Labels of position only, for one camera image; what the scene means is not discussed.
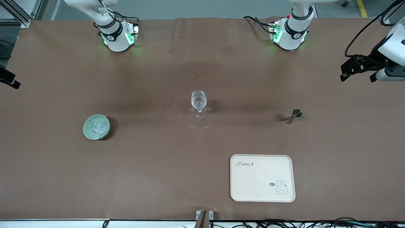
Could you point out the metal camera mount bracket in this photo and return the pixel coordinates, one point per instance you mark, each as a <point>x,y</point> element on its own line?
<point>204,218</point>

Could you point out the arm base connector panel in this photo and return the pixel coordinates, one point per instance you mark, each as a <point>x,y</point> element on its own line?
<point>134,31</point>

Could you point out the aluminium frame profile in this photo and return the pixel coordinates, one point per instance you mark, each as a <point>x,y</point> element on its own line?
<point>23,22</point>

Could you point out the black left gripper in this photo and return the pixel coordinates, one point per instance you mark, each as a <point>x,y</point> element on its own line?
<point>375,55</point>

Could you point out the brown table mat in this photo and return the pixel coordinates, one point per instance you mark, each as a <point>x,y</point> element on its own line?
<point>158,174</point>

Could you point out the steel jigger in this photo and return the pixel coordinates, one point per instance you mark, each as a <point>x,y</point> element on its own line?
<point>292,116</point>

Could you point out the cream rabbit print tray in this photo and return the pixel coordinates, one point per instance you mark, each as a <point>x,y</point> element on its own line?
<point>253,183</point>

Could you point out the pile of clear ice cubes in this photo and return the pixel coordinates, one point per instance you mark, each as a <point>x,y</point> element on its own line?
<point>98,128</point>

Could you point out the black caster wheel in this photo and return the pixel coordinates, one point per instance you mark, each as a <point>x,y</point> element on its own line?
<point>345,3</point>

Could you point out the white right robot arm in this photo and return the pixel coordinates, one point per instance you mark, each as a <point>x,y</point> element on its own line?
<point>115,42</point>

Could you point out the clear wine glass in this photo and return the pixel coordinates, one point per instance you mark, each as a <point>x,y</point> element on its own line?
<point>198,101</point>

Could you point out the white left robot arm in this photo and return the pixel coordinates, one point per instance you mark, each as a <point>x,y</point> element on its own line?
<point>292,39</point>

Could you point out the pale green bowl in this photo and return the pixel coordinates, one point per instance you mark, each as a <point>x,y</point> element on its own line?
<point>87,129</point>

